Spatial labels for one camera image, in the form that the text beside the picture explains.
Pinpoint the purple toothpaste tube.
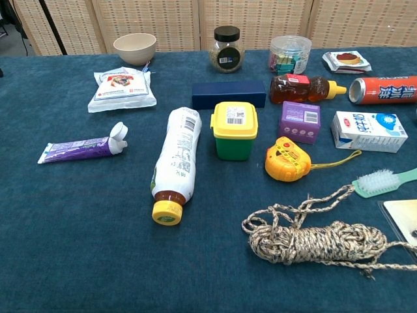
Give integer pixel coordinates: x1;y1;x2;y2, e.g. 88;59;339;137
36;121;129;164

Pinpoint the white tea bottle yellow cap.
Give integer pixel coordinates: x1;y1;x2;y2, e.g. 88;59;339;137
150;106;203;226

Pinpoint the bear-shaped honey bottle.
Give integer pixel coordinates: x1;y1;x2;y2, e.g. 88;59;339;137
269;74;347;105

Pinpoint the green container yellow lid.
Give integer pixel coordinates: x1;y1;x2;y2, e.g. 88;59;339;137
210;101;259;161

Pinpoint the navy blue rectangular box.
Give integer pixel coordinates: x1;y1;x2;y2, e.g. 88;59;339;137
192;80;267;110

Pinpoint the yellow tape measure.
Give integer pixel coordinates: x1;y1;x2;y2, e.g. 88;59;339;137
264;136;362;183

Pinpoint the small purple carton box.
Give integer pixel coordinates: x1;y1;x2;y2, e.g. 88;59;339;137
278;100;321;145

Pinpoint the glass jar black lid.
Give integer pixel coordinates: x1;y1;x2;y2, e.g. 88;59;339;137
208;25;246;74

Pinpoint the white printed pouch bag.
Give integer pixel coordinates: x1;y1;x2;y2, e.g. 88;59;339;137
87;66;158;113

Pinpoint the beige bowl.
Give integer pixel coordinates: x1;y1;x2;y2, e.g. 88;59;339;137
113;33;158;67

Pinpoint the clear tub of coloured clips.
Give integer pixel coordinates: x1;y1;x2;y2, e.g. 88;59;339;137
268;35;313;76

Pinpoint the blue table cloth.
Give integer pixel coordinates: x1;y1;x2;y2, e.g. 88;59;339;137
0;47;417;313

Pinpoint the white blue milk carton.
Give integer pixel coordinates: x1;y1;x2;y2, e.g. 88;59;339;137
330;110;409;154

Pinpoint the white snack packet pudding picture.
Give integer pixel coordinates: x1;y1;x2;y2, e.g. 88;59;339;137
322;50;373;74

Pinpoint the mint green scrub brush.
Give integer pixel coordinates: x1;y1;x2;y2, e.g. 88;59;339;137
351;167;417;199

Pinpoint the orange soda can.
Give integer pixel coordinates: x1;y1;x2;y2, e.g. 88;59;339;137
348;76;417;106

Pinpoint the blister card hook package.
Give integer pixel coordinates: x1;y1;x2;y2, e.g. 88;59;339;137
377;199;417;254

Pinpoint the black tripod stand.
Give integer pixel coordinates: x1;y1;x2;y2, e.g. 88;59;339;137
38;0;68;55

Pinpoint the beige speckled rope coil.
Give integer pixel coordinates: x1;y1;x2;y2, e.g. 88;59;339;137
241;184;417;280

